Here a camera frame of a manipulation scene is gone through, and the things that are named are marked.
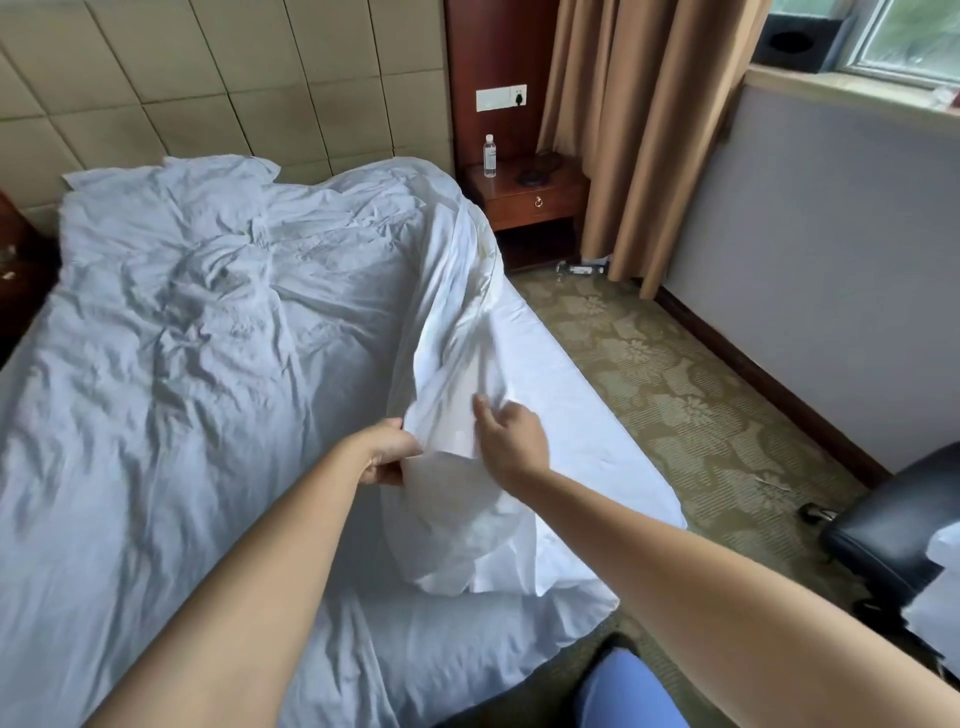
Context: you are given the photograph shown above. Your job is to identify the person's left hand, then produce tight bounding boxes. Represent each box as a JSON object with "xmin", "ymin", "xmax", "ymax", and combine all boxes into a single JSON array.
[{"xmin": 358, "ymin": 417, "xmax": 425, "ymax": 489}]

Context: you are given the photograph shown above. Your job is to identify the person's right hand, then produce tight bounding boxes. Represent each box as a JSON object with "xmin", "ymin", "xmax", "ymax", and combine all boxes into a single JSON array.
[{"xmin": 472, "ymin": 393, "xmax": 553, "ymax": 493}]

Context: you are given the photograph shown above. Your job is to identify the white bed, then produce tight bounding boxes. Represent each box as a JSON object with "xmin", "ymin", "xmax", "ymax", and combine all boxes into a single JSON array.
[{"xmin": 0, "ymin": 155, "xmax": 688, "ymax": 728}]

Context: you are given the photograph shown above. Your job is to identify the white duvet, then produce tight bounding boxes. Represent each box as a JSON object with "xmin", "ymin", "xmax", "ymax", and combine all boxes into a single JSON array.
[{"xmin": 0, "ymin": 155, "xmax": 620, "ymax": 728}]

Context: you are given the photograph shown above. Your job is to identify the person's left forearm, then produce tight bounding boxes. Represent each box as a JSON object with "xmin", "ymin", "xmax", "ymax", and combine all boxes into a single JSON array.
[{"xmin": 86, "ymin": 442, "xmax": 376, "ymax": 728}]

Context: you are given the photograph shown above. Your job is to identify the person's right forearm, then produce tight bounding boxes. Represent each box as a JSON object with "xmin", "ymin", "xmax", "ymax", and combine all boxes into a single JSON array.
[{"xmin": 517, "ymin": 468, "xmax": 960, "ymax": 728}]

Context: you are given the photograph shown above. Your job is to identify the person's blue jeans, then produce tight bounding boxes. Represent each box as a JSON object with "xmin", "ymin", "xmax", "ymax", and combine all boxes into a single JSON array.
[{"xmin": 573, "ymin": 648, "xmax": 680, "ymax": 728}]

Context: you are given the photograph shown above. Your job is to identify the wooden nightstand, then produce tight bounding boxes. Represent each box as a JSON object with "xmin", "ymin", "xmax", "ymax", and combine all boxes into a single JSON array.
[
  {"xmin": 0, "ymin": 191, "xmax": 61, "ymax": 369},
  {"xmin": 458, "ymin": 153, "xmax": 592, "ymax": 271}
]

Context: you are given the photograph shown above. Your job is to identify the beige curtain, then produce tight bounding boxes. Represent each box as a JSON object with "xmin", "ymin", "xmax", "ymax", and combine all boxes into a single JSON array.
[{"xmin": 536, "ymin": 0, "xmax": 774, "ymax": 301}]

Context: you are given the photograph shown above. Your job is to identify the black office chair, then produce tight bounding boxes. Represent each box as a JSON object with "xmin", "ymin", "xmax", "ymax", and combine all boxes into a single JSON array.
[{"xmin": 798, "ymin": 442, "xmax": 960, "ymax": 661}]

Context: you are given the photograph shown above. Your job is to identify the beige padded headboard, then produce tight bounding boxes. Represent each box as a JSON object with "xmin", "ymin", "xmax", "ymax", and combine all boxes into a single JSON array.
[{"xmin": 0, "ymin": 0, "xmax": 455, "ymax": 234}]

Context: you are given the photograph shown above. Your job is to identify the white bedding bundle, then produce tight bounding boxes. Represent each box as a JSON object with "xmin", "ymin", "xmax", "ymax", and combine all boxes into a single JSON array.
[{"xmin": 902, "ymin": 521, "xmax": 960, "ymax": 661}]

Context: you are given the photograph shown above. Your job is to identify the black tissue box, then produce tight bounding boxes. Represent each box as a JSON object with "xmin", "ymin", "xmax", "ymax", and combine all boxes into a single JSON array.
[{"xmin": 752, "ymin": 14, "xmax": 853, "ymax": 75}]

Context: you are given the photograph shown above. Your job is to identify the window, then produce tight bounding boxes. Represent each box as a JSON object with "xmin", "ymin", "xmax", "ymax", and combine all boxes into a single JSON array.
[{"xmin": 839, "ymin": 0, "xmax": 960, "ymax": 88}]

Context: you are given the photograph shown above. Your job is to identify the white wall socket panel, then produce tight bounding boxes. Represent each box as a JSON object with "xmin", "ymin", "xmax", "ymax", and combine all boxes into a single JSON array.
[{"xmin": 475, "ymin": 83, "xmax": 529, "ymax": 114}]

